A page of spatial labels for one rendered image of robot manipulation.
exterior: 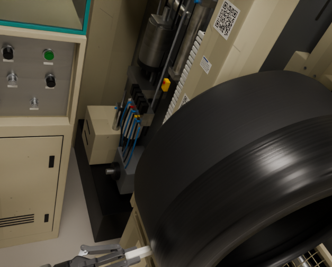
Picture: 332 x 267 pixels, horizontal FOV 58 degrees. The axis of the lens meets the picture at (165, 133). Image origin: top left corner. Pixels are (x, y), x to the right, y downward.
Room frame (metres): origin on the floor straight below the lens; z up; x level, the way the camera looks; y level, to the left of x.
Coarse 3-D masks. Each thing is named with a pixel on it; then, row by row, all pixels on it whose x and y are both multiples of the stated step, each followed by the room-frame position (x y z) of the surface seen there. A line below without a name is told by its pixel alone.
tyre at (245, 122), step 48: (240, 96) 0.54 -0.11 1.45; (288, 96) 0.55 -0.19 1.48; (192, 144) 0.45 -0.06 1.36; (240, 144) 0.44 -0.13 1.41; (288, 144) 0.44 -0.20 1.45; (144, 192) 0.44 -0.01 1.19; (192, 192) 0.37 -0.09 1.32; (240, 192) 0.36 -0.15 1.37; (288, 192) 0.38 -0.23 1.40; (192, 240) 0.33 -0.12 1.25; (240, 240) 0.34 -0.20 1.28; (288, 240) 0.63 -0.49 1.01
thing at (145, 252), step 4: (148, 248) 0.40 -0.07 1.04; (140, 252) 0.39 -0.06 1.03; (144, 252) 0.39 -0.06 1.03; (148, 252) 0.40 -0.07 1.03; (152, 252) 0.41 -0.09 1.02; (128, 256) 0.37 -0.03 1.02; (132, 256) 0.38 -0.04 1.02; (136, 256) 0.38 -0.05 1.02; (140, 256) 0.39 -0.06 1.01; (144, 256) 0.40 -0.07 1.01
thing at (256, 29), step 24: (240, 0) 0.75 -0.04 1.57; (264, 0) 0.73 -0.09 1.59; (288, 0) 0.77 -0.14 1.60; (240, 24) 0.72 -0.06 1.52; (264, 24) 0.75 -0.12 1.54; (216, 48) 0.76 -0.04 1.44; (240, 48) 0.73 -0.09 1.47; (264, 48) 0.78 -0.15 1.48; (192, 72) 0.80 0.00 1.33; (216, 72) 0.73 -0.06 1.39; (240, 72) 0.76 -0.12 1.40; (192, 96) 0.77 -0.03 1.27; (120, 240) 0.82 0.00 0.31; (144, 264) 0.78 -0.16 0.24
